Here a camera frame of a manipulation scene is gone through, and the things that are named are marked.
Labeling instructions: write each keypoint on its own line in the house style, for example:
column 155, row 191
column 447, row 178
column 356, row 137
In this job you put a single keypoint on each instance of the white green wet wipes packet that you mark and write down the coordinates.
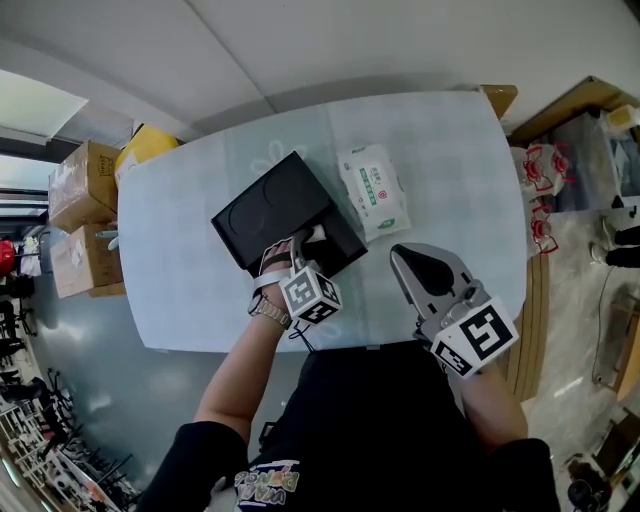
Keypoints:
column 375, row 195

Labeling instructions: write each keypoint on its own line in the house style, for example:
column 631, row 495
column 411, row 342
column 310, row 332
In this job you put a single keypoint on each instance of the table with pale blue cloth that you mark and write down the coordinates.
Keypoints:
column 190, row 280

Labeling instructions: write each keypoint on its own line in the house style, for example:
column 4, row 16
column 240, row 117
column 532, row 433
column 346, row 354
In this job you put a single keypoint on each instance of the person's right forearm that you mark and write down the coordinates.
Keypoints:
column 492, row 405

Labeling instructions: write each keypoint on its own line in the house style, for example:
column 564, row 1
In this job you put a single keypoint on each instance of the silver wristwatch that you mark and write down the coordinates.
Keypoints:
column 272, row 314

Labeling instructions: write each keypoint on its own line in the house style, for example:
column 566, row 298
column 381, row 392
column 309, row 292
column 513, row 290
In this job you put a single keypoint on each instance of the person's left hand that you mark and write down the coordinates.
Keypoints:
column 279, row 250

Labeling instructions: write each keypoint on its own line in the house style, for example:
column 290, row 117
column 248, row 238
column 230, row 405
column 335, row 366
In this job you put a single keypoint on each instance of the yellow bag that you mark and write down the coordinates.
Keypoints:
column 145, row 147

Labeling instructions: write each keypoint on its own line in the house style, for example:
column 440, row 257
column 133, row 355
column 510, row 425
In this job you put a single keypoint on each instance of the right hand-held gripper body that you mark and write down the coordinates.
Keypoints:
column 485, row 332

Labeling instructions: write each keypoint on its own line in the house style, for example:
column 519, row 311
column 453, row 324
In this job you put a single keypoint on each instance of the light wooden chair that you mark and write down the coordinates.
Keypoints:
column 631, row 345

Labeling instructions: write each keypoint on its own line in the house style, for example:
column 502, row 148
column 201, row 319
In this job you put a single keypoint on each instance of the red and white plastic bag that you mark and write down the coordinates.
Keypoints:
column 542, row 230
column 542, row 167

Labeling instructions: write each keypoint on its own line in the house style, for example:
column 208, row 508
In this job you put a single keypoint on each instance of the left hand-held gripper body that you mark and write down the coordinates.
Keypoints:
column 310, row 295

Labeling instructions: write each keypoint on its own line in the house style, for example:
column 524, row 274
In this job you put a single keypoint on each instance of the person's left forearm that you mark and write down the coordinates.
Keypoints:
column 235, row 375

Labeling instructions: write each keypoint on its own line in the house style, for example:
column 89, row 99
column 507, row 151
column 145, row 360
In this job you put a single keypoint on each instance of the pale yellow plastic container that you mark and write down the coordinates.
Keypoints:
column 622, row 119

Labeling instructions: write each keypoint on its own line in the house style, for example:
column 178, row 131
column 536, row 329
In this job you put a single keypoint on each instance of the wooden slatted mat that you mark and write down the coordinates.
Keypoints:
column 530, row 340

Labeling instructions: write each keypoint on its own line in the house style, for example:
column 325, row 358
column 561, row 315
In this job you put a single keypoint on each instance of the taped brown cardboard box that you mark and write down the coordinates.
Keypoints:
column 82, row 187

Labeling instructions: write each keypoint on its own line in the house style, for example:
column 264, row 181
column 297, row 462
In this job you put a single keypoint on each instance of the person's black clothing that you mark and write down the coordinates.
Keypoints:
column 370, row 430

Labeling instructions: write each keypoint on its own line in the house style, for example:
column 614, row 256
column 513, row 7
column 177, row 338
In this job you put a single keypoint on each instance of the small white object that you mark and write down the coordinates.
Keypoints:
column 318, row 233

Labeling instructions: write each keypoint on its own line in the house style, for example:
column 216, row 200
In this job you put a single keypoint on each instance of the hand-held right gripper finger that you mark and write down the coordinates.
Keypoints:
column 411, row 295
column 457, row 272

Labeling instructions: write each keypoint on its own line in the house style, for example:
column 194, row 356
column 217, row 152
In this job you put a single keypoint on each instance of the pale teal plastic chair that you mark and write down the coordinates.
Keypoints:
column 111, row 239

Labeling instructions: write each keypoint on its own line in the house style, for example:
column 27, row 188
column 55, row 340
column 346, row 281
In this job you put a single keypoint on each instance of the black box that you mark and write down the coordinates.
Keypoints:
column 270, row 205

